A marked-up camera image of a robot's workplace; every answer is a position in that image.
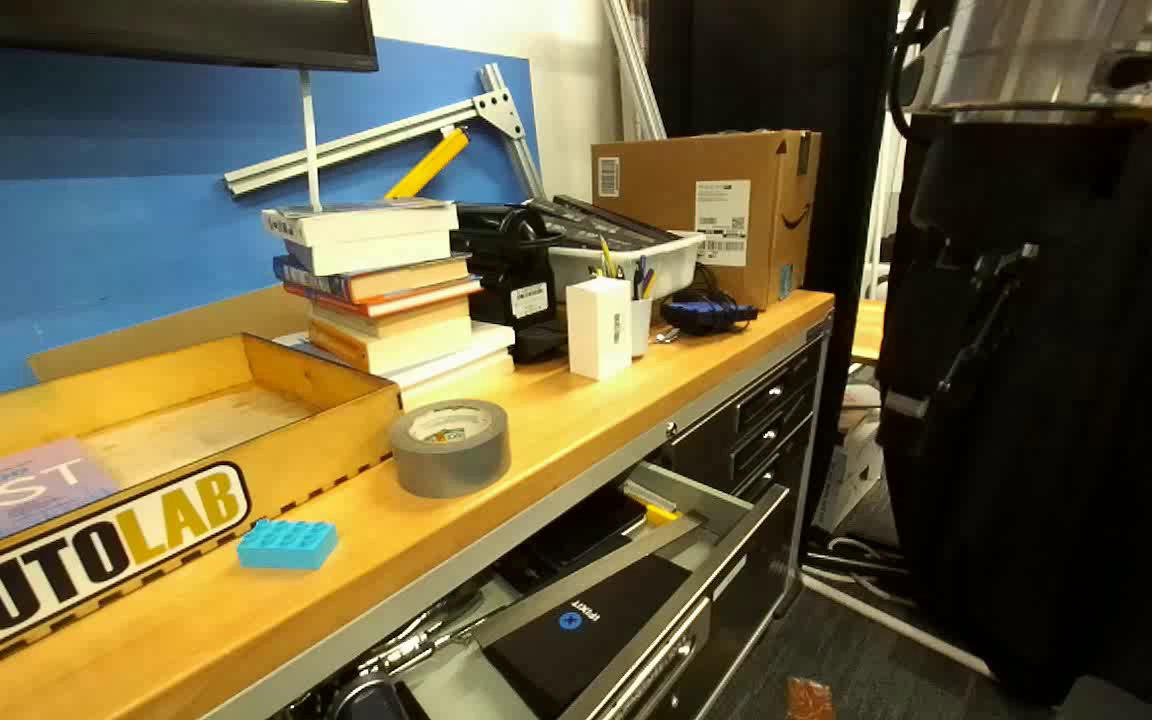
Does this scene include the orange book blue spine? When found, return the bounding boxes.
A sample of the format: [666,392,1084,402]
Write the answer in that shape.
[274,251,475,305]

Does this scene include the white plastic bin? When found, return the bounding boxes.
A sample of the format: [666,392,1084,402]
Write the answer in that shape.
[546,229,714,305]

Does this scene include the black slotted metal parts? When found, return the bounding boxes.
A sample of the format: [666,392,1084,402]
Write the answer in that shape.
[529,191,690,255]

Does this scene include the orange floor object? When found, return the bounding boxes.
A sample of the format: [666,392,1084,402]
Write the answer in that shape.
[785,671,842,720]

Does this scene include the flat black case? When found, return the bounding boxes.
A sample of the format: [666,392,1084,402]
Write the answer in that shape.
[499,484,656,600]

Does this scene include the yellow bar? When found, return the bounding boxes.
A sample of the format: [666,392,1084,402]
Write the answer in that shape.
[379,123,474,204]

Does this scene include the thick white book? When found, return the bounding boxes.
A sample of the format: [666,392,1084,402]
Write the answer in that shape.
[259,195,464,251]

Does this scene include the black monitor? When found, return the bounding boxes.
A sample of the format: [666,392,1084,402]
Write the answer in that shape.
[0,0,384,75]

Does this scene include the black boxy device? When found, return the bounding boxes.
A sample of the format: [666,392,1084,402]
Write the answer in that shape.
[452,199,570,370]

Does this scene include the tool drawer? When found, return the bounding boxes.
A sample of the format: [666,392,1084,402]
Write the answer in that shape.
[393,457,797,720]

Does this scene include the grey duct tape roll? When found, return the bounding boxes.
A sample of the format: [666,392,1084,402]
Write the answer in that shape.
[388,396,511,503]

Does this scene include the brown cardboard shipping box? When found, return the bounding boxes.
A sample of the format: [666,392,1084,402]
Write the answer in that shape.
[590,123,827,313]

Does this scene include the black drawer workbench cabinet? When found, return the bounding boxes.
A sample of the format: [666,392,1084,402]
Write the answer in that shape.
[201,297,836,720]

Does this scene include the black box blue logo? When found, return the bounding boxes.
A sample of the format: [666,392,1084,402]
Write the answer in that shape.
[482,549,696,720]

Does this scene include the blue wall board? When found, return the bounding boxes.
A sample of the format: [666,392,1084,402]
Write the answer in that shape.
[0,31,541,411]

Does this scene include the tall white box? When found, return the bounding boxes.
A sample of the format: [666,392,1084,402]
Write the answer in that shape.
[559,274,635,390]

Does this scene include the purple UIST placard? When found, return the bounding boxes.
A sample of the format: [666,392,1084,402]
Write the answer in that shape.
[0,436,123,564]

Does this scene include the wide white book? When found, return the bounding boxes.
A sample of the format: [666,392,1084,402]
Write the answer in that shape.
[384,322,522,411]

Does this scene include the black curtain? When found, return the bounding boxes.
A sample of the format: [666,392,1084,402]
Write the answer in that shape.
[874,118,1152,714]

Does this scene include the silver aluminium rails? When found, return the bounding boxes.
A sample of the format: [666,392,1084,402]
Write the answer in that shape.
[597,0,671,145]

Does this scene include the thin white rod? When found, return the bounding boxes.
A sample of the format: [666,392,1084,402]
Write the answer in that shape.
[296,69,328,215]

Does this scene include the thin red book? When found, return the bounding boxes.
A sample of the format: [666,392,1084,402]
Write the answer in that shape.
[284,274,485,325]

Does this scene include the black drawer steel handle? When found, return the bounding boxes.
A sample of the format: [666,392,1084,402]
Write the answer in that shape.
[733,428,822,514]
[678,346,827,436]
[700,392,822,473]

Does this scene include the wooden tray with Autolab sign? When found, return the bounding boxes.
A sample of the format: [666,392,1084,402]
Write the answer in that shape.
[0,284,410,692]

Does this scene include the blue studded block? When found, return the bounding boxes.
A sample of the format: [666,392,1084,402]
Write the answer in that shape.
[237,518,346,578]

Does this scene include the white book dark cover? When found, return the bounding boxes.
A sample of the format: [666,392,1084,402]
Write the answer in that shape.
[280,229,462,282]

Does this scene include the aluminium bracket frame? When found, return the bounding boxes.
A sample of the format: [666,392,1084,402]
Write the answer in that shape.
[220,61,547,204]

